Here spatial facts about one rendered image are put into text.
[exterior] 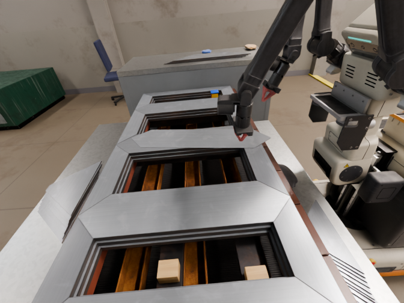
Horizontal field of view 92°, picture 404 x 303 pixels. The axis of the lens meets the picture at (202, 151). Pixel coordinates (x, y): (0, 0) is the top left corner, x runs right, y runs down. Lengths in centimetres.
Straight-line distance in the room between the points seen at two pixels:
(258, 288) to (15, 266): 80
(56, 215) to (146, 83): 120
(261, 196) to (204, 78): 125
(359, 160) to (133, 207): 99
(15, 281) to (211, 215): 67
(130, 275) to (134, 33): 444
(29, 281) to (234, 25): 455
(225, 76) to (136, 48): 329
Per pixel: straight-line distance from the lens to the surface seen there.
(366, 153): 113
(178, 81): 177
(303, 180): 112
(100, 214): 80
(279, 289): 60
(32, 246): 102
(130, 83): 185
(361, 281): 87
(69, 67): 550
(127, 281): 85
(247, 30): 474
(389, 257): 156
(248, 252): 72
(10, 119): 446
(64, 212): 101
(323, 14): 111
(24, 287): 94
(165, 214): 70
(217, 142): 99
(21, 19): 574
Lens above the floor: 142
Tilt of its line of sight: 36 degrees down
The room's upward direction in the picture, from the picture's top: 5 degrees counter-clockwise
